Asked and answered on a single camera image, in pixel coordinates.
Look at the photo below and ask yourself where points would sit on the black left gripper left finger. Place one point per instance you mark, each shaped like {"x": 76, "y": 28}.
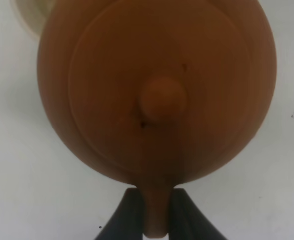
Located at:
{"x": 127, "y": 221}

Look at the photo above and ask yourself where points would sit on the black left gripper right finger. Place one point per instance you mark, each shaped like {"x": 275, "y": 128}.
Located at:
{"x": 186, "y": 221}

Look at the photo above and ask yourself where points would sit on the brown clay teapot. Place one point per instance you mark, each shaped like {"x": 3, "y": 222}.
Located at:
{"x": 156, "y": 93}

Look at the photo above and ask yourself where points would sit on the beige round teapot coaster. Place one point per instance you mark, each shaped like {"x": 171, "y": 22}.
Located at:
{"x": 32, "y": 14}

